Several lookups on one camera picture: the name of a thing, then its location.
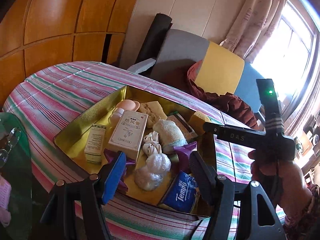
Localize small green white box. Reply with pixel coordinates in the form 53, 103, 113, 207
84, 124, 108, 164

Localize green glass side table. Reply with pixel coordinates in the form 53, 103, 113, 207
0, 112, 33, 235

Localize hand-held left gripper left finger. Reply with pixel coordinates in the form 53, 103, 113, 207
40, 151, 127, 240

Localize beige sponge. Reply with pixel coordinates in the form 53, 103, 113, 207
139, 101, 168, 128

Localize black rolled mat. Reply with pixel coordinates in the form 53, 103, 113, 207
135, 13, 173, 68

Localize dark red jacket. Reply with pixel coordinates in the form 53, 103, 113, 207
187, 60, 259, 130

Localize person's right hand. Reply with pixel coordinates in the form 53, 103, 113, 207
249, 149, 313, 219

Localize striped pink green cloth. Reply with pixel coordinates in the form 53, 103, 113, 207
2, 60, 288, 240

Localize clear eyeglasses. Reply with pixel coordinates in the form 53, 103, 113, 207
0, 127, 22, 168

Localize large cream medicine box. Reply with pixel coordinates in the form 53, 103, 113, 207
108, 111, 148, 162

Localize clear plastic bag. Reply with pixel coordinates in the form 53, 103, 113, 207
135, 153, 172, 192

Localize blue tissue pack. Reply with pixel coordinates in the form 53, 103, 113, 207
162, 172, 199, 215

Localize wooden wardrobe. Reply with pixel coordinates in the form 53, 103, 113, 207
0, 0, 145, 105

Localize beige sock with blue cuff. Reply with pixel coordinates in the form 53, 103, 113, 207
153, 119, 188, 154

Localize gold tin box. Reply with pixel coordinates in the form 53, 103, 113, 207
53, 85, 220, 222

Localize yellow sponge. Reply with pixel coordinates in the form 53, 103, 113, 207
189, 111, 212, 130

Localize white cord bundle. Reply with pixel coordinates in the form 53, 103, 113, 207
143, 132, 163, 158

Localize person's right forearm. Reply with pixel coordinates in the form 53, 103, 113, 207
284, 184, 320, 240

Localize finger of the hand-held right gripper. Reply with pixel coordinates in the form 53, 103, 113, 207
202, 121, 225, 137

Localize window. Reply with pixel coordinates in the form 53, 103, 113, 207
247, 0, 320, 135

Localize brown snack bar packet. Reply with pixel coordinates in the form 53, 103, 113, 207
167, 113, 199, 142

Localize grey yellow blue sofa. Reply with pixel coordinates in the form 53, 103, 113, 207
126, 29, 270, 120

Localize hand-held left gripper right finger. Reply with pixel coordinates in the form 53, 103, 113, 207
189, 151, 287, 240

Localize patterned beige curtain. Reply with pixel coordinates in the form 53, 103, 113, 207
220, 0, 290, 63

